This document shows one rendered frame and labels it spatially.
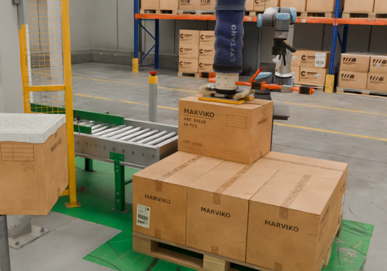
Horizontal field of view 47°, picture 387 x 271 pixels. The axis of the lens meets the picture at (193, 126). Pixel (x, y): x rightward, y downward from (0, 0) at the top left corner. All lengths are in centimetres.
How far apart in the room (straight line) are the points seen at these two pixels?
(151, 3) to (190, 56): 182
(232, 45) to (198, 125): 63
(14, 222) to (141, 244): 90
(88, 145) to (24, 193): 155
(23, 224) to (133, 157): 91
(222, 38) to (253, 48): 905
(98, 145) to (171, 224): 107
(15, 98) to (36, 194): 108
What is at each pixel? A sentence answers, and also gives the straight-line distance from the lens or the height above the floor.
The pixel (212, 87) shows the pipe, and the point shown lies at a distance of 341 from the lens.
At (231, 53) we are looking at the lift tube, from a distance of 325.
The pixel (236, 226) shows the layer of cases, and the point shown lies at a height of 36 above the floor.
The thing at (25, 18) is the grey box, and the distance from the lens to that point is 313.
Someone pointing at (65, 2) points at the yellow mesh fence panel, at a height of 163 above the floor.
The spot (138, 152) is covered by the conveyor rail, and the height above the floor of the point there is 54.
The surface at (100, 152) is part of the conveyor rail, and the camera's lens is 364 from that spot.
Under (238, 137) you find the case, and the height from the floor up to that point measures 73.
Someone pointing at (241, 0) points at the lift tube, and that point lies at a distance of 325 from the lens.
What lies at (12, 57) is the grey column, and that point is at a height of 126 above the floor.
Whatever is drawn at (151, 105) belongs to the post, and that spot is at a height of 72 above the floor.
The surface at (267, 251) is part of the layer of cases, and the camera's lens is 268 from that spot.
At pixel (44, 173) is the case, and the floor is 83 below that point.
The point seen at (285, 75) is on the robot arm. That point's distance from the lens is 396.
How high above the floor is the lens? 154
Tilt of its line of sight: 14 degrees down
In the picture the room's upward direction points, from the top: 1 degrees clockwise
